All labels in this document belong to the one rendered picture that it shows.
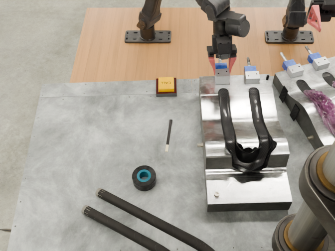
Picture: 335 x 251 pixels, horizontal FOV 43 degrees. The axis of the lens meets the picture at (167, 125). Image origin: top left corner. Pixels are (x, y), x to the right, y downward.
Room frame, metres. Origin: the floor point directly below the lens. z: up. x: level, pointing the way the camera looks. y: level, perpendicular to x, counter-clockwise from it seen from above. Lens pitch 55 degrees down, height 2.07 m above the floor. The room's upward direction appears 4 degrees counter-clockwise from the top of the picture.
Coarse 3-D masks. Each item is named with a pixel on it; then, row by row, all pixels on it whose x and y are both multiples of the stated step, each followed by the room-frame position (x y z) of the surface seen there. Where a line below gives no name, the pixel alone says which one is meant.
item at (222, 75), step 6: (216, 66) 1.06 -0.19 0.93; (222, 66) 1.06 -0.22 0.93; (216, 72) 1.02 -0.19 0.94; (222, 72) 1.02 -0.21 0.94; (228, 72) 1.02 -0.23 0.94; (216, 78) 1.00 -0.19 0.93; (222, 78) 1.00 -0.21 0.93; (228, 78) 1.00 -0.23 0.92; (216, 84) 1.00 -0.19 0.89; (222, 84) 1.00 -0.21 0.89; (228, 84) 1.00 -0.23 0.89
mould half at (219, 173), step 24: (216, 96) 0.95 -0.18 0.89; (240, 96) 0.95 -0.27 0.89; (264, 96) 0.94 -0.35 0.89; (216, 120) 0.85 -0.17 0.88; (240, 120) 0.84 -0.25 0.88; (264, 120) 0.84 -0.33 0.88; (216, 144) 0.72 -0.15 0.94; (216, 168) 0.67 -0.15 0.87; (264, 168) 0.66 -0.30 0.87; (240, 192) 0.58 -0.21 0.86; (264, 192) 0.58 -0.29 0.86; (288, 192) 0.57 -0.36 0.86
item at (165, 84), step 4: (160, 80) 1.09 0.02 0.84; (164, 80) 1.09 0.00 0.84; (168, 80) 1.09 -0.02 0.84; (172, 80) 1.09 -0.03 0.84; (160, 84) 1.07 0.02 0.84; (164, 84) 1.07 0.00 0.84; (168, 84) 1.07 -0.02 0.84; (172, 84) 1.07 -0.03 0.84; (160, 88) 1.05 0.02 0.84; (164, 88) 1.05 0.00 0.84; (168, 88) 1.05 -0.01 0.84; (172, 88) 1.05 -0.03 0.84
